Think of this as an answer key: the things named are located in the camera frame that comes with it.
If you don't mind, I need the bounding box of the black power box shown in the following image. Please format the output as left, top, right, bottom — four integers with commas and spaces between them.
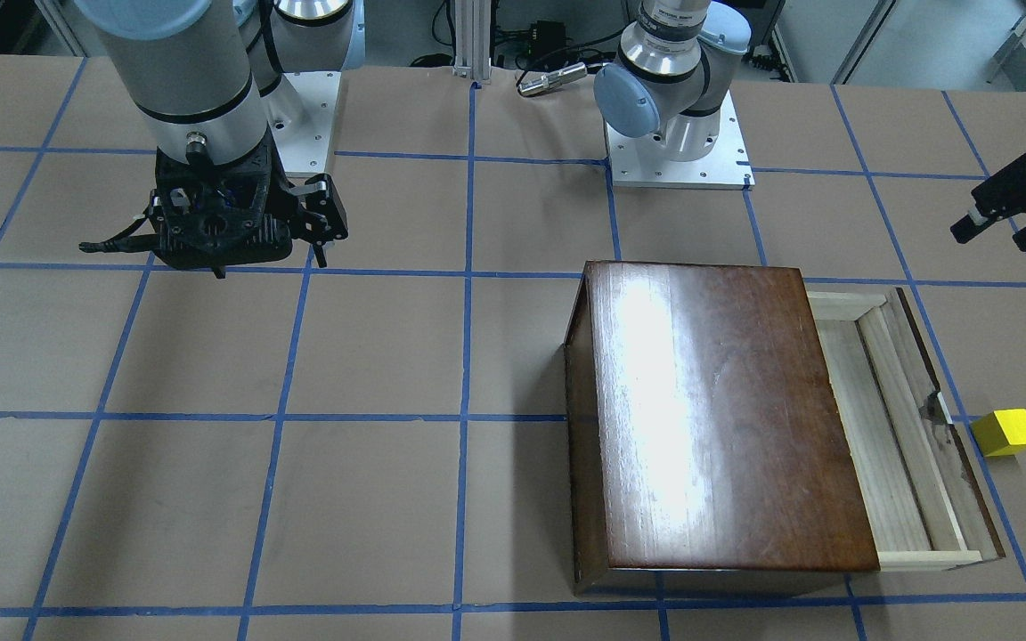
525, 21, 567, 61

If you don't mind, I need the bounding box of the light wood drawer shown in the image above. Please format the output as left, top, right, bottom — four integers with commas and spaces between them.
808, 288, 1007, 572

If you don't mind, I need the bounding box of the dark wooden drawer cabinet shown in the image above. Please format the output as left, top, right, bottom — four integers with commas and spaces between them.
563, 261, 880, 596

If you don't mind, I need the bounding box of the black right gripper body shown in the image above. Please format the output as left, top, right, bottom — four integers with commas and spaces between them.
150, 147, 298, 271

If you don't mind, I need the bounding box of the aluminium frame post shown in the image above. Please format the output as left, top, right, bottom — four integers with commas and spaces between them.
451, 0, 494, 86

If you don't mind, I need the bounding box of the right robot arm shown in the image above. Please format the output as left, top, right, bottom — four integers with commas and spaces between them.
77, 1, 365, 279

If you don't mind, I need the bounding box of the yellow block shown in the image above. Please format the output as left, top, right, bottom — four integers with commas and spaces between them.
970, 407, 1026, 458

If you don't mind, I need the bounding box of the silver cylinder connector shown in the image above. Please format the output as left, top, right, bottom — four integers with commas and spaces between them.
517, 61, 588, 98

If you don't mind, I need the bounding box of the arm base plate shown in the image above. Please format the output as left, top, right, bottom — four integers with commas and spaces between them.
604, 91, 756, 190
262, 70, 342, 178

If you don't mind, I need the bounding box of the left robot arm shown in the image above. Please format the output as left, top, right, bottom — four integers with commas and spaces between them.
594, 1, 1026, 252

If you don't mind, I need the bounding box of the white drawer handle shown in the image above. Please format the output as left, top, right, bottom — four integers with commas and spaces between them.
928, 390, 956, 426

